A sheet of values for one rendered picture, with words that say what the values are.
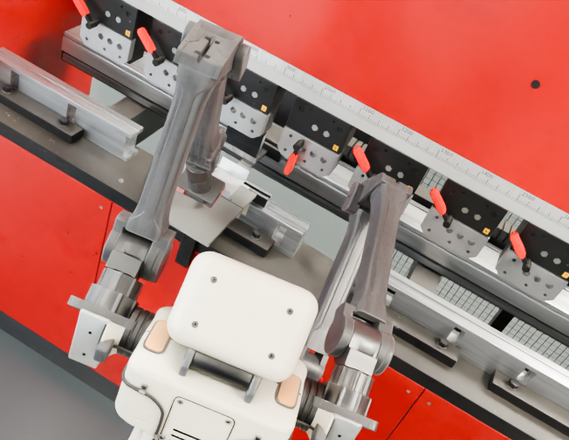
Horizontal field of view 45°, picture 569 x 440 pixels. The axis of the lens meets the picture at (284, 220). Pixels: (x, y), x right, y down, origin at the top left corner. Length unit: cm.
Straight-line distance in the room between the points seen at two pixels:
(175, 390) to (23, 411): 143
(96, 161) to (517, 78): 114
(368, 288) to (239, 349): 32
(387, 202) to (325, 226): 211
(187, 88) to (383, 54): 57
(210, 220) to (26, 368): 110
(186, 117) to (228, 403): 45
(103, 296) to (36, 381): 140
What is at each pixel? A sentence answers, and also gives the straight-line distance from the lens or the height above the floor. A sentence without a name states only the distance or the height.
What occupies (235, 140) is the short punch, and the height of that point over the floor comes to 111.
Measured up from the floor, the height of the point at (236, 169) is 102.
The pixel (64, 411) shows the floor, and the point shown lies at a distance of 249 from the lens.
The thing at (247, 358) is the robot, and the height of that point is 130.
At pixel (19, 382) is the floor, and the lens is 255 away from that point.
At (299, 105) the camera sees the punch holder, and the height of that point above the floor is 131.
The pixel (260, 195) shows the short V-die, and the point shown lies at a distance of 184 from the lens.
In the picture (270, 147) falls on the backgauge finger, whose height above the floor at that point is 102.
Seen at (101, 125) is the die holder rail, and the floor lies 95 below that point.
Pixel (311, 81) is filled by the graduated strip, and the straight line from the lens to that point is 161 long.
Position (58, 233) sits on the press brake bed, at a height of 60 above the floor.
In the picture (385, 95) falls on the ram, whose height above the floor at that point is 144.
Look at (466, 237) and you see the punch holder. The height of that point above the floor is 122.
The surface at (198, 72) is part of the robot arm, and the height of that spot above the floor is 158.
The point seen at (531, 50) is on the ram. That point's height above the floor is 167.
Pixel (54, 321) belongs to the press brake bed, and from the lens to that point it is 243.
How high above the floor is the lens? 211
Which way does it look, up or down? 38 degrees down
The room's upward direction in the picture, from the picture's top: 23 degrees clockwise
